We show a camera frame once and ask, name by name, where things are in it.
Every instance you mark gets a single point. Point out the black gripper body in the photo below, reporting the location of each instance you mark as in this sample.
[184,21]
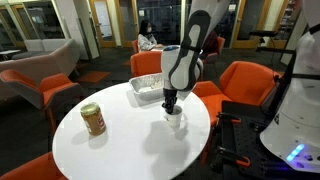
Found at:
[170,96]

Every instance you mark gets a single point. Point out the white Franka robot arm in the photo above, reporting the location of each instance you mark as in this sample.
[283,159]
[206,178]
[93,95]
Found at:
[183,66]

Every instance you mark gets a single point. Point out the white printed mug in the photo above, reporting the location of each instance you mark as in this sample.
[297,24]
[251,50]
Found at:
[174,119]

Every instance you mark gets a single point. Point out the white paper in tray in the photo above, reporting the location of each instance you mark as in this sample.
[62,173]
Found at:
[151,87]

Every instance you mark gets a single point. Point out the aluminium foil tray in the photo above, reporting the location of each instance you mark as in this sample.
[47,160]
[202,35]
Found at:
[146,86]

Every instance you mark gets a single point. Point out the orange upholstered chair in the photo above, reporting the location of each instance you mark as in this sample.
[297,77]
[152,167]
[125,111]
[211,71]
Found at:
[135,46]
[146,63]
[243,83]
[33,168]
[50,88]
[218,50]

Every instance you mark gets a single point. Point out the white round meeting table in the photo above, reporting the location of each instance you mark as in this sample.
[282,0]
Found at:
[158,48]

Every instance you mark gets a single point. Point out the woman in white top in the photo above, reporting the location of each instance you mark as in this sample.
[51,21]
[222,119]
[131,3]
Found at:
[146,38]

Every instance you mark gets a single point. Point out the peanut butter jar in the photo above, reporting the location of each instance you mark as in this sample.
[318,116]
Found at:
[94,120]

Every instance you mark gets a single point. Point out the black perforated robot table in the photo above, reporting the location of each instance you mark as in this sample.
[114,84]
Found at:
[240,140]

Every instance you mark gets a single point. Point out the wooden framed glass door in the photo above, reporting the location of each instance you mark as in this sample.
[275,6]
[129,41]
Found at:
[250,20]
[102,23]
[126,23]

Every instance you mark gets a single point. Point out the taupe sofa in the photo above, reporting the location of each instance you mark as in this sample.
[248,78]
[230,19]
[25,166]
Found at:
[40,65]

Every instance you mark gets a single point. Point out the light grey sofa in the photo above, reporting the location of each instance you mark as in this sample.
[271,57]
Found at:
[40,48]

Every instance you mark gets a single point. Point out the bookshelf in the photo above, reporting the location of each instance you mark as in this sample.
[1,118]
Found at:
[288,20]

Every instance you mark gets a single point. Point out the black vertical stand post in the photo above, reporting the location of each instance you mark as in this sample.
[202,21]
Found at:
[283,83]

